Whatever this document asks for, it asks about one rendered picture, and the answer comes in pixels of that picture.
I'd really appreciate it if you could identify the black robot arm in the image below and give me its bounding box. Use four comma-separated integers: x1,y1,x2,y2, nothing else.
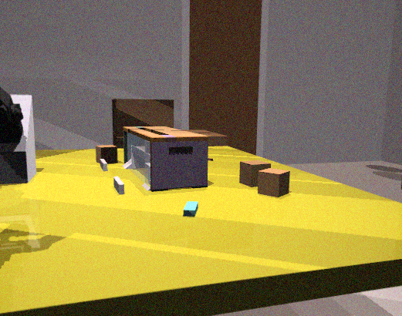
0,87,24,143

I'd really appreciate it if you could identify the small light blue block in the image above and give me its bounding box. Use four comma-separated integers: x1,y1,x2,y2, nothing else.
183,201,198,217

